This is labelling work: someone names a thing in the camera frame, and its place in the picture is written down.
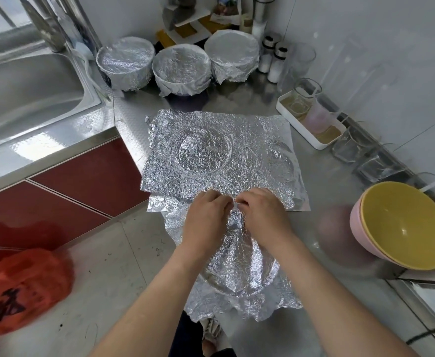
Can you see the red plastic bag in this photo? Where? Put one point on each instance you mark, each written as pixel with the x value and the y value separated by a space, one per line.
pixel 20 293

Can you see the stainless steel sink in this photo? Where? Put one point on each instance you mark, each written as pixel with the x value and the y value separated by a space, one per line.
pixel 24 96

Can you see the foil-covered bowl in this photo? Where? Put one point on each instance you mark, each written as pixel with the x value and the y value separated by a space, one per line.
pixel 182 69
pixel 125 61
pixel 240 271

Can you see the white shaker with black lid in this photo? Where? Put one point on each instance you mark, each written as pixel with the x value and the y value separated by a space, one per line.
pixel 266 57
pixel 277 68

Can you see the person's right white shoe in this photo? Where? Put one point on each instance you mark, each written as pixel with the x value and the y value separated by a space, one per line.
pixel 211 332

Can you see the tall white steel-capped bottle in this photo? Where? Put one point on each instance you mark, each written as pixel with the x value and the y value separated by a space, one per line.
pixel 262 15

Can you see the pink bowl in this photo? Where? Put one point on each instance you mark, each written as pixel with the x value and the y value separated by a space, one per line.
pixel 356 230

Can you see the white dish brush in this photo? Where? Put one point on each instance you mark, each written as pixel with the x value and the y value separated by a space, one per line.
pixel 82 50

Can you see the yellow bowl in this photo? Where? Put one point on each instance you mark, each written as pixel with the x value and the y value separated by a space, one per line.
pixel 407 223

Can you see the pink translucent cup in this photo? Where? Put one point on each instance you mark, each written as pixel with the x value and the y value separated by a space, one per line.
pixel 320 119

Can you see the person's right hand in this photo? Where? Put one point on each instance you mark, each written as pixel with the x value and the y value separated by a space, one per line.
pixel 266 217

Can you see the person's left hand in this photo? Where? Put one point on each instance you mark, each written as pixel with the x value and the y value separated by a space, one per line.
pixel 206 225

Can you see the stack of aluminium foil sheets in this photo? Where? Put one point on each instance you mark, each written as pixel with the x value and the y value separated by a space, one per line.
pixel 202 145

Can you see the white spoon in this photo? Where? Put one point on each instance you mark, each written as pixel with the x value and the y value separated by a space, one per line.
pixel 434 184

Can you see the person's right forearm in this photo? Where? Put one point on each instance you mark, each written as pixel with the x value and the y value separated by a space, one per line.
pixel 344 301

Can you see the white corner shelf rack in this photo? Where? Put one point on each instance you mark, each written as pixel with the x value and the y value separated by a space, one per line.
pixel 188 15

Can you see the red kitchen cabinet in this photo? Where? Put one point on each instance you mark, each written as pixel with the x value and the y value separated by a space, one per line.
pixel 91 182

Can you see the small white tan-capped bottle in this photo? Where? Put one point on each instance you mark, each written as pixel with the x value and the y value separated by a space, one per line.
pixel 246 24

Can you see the person's dark trousers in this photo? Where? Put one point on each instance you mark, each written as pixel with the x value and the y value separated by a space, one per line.
pixel 188 338

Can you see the white rectangular tray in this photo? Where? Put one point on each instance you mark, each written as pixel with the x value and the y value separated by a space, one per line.
pixel 290 124

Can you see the colourful snack packet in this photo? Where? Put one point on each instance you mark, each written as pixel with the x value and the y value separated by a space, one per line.
pixel 227 7

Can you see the steel faucet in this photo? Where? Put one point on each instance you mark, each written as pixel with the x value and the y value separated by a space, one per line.
pixel 46 26

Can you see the foil-wrapped bowl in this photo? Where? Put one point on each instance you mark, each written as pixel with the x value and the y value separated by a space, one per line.
pixel 232 54

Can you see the person's left forearm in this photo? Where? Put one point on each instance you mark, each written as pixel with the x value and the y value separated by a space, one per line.
pixel 154 312

